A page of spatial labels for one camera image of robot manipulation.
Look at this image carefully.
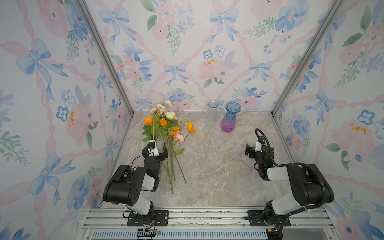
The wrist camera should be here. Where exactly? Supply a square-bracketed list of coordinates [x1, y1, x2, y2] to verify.
[255, 136, 266, 152]
[148, 140, 159, 157]

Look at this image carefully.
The white flower stem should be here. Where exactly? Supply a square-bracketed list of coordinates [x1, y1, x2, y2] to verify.
[149, 100, 172, 140]

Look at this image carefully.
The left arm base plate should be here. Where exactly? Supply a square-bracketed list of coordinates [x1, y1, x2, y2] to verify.
[123, 210, 169, 228]

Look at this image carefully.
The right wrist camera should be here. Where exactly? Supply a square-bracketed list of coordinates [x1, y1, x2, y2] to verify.
[255, 136, 266, 152]

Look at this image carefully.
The orange poppy flower stem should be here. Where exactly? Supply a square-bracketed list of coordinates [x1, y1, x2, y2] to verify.
[174, 122, 196, 146]

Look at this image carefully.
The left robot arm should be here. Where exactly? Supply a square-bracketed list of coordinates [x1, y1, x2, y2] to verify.
[103, 147, 169, 228]

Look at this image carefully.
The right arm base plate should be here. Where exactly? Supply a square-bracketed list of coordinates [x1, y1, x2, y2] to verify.
[245, 210, 284, 228]

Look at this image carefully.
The pink rose flower stem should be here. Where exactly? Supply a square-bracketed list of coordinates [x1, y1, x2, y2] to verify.
[148, 107, 168, 140]

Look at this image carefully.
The right corner aluminium post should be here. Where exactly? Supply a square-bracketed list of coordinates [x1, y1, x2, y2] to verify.
[271, 0, 345, 117]

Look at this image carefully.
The left corner aluminium post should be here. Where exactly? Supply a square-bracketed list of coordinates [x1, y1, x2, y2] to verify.
[74, 0, 134, 117]

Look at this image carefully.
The aluminium front rail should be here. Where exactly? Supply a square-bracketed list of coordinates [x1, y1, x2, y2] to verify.
[78, 207, 340, 240]

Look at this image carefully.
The clear frosted glass vase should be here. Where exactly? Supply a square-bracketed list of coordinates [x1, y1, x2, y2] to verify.
[205, 101, 219, 128]

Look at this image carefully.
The blue purple glass vase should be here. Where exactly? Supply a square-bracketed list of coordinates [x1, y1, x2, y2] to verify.
[221, 102, 242, 133]

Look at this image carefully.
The orange marigold flower stem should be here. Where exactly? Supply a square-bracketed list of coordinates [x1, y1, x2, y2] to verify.
[142, 117, 169, 192]

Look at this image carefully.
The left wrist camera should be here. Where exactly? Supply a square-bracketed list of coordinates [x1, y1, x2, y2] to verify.
[148, 140, 159, 157]

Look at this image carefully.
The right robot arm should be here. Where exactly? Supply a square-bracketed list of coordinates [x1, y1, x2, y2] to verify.
[245, 144, 335, 232]

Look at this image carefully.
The corner aluminium post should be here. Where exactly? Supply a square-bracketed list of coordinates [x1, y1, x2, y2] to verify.
[271, 0, 345, 117]
[74, 0, 134, 117]

